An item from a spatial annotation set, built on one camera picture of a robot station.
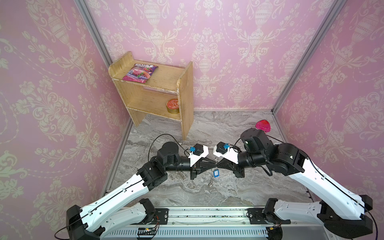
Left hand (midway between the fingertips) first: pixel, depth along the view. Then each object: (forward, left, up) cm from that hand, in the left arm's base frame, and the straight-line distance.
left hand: (214, 166), depth 58 cm
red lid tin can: (+41, +22, -7) cm, 47 cm away
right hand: (+2, -2, -1) cm, 3 cm away
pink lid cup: (+40, -38, -21) cm, 59 cm away
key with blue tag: (-1, -1, -4) cm, 4 cm away
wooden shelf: (+61, +36, -11) cm, 72 cm away
